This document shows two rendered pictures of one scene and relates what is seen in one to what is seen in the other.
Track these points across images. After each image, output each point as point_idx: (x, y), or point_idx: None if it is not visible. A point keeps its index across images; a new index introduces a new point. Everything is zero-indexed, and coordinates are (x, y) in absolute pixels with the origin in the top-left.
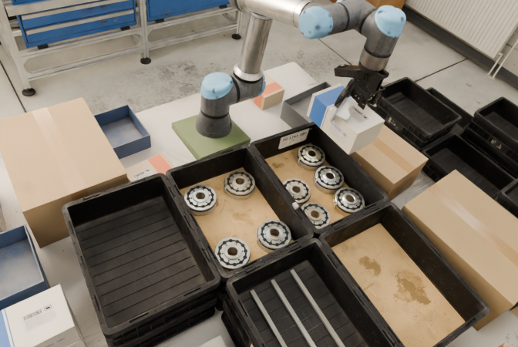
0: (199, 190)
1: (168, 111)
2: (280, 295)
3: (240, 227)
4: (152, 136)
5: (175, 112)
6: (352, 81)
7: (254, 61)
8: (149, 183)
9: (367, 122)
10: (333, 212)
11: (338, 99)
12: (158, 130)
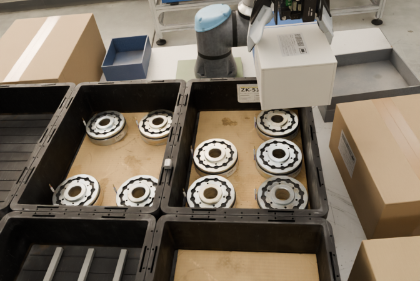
0: (108, 117)
1: (189, 51)
2: (80, 273)
3: (122, 172)
4: (155, 70)
5: (195, 54)
6: None
7: None
8: (59, 90)
9: (299, 57)
10: (251, 205)
11: (252, 9)
12: (165, 66)
